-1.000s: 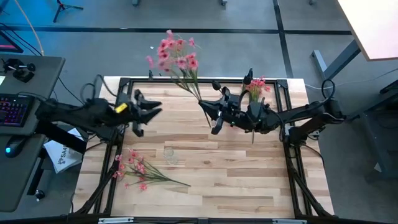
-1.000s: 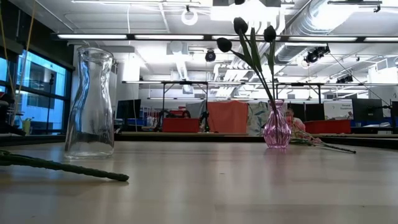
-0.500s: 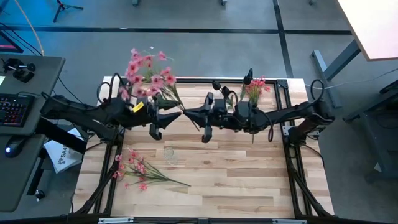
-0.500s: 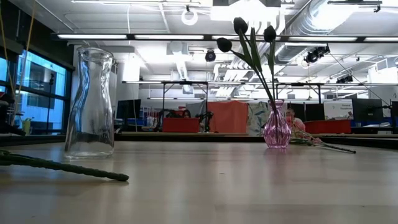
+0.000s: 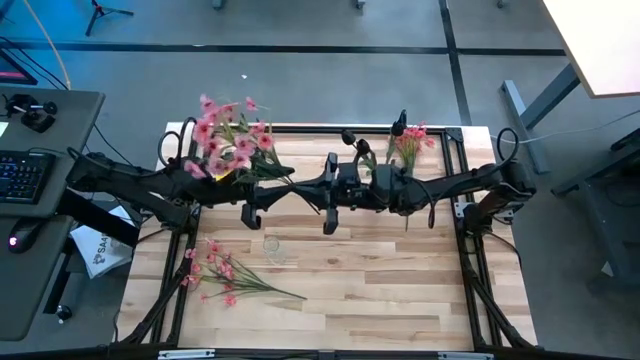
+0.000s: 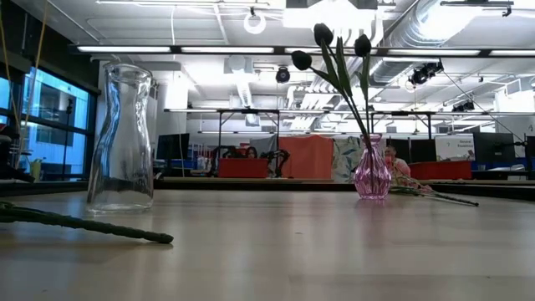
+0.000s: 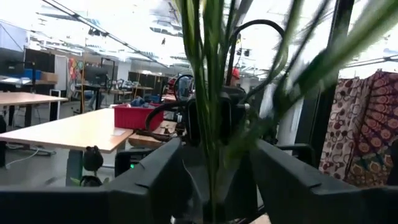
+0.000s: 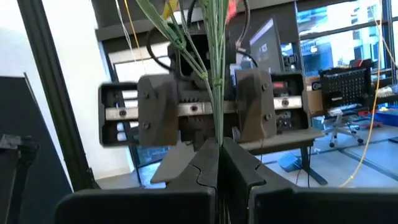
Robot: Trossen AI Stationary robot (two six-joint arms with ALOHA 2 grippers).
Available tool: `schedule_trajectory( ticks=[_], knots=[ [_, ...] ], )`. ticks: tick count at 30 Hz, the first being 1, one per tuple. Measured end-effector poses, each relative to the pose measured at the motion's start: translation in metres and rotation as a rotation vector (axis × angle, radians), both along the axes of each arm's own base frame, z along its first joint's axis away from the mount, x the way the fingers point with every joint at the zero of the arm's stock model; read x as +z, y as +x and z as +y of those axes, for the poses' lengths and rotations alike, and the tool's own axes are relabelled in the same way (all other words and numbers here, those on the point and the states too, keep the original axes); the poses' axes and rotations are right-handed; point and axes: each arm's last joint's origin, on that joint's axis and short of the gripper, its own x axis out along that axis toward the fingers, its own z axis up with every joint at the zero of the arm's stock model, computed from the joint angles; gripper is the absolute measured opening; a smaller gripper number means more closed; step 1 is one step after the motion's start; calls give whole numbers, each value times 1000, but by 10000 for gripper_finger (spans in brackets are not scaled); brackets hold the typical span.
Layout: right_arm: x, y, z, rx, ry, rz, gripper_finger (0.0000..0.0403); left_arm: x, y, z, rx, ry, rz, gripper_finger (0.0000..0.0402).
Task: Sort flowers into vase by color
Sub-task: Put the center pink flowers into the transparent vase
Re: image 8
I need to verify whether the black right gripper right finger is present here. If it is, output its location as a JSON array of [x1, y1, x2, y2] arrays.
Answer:
[[221, 137, 398, 224]]

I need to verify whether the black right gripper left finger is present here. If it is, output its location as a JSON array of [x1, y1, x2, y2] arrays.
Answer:
[[54, 138, 221, 224]]

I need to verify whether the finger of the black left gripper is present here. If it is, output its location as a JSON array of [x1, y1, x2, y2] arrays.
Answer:
[[137, 73, 180, 147], [235, 68, 278, 143]]

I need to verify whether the pink blossom spray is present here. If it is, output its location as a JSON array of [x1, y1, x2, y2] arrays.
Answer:
[[135, 0, 249, 147]]

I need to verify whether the blue foot pedal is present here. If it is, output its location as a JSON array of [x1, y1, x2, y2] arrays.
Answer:
[[277, 151, 305, 173]]

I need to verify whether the cardboard box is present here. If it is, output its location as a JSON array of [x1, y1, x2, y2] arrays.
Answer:
[[304, 76, 325, 116]]

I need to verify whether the computer monitor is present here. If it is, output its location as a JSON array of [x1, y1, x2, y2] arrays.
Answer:
[[248, 17, 285, 75]]

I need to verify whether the white office chair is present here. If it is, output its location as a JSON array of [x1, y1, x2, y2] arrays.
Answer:
[[322, 106, 365, 149]]

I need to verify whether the black pegboard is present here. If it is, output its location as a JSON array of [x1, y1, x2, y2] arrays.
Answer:
[[319, 66, 376, 110]]

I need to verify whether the black flat panel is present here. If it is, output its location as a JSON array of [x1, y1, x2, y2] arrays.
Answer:
[[0, 74, 74, 224]]

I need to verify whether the blue plastic bin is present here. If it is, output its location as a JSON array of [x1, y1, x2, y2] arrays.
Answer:
[[372, 106, 398, 128]]

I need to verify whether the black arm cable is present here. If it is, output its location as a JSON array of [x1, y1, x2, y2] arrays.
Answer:
[[145, 0, 200, 74]]

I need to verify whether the yellow cable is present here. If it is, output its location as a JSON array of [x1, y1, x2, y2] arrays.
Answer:
[[123, 0, 147, 74], [338, 0, 386, 189]]

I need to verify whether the black aluminium frame post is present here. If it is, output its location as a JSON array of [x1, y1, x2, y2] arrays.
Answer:
[[17, 0, 101, 191]]

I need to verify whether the black clamp bracket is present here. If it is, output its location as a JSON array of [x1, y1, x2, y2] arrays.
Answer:
[[0, 134, 40, 224]]

